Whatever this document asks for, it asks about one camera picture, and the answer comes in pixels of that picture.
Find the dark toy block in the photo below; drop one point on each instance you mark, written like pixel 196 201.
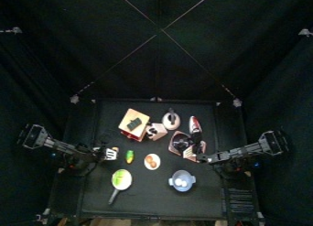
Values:
pixel 135 123

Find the brown toy egg shell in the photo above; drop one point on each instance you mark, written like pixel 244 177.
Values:
pixel 153 164
pixel 149 159

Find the metal frame bracket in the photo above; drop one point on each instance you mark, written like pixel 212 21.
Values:
pixel 306 32
pixel 15 30
pixel 156 99
pixel 74 99
pixel 238 102

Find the white toy knife block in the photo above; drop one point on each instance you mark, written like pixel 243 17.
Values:
pixel 160 132

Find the blue toy bowl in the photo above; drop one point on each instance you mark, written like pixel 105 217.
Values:
pixel 183 188

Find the black pot lid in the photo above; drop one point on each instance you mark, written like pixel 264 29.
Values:
pixel 181 142

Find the green toy starfruit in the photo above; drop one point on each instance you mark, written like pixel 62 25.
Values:
pixel 121 178

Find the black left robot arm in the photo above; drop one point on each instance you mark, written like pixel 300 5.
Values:
pixel 57 145

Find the pink toy stove tray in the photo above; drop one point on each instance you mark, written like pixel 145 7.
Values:
pixel 175 148

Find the white toy egg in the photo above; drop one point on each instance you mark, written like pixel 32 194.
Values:
pixel 179 181
pixel 185 184

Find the wooden toy box red base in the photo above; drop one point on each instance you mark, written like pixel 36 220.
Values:
pixel 139 130

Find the black toy utensil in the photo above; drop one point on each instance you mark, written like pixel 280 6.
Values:
pixel 197 142

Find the toy corn cob green husk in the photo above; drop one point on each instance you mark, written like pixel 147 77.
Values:
pixel 131 156

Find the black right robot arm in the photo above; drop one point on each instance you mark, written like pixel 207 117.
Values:
pixel 250 149

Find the red and white toy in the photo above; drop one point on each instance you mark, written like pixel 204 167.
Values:
pixel 195 124

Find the printed label sticker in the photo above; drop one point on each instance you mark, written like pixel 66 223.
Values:
pixel 240 200

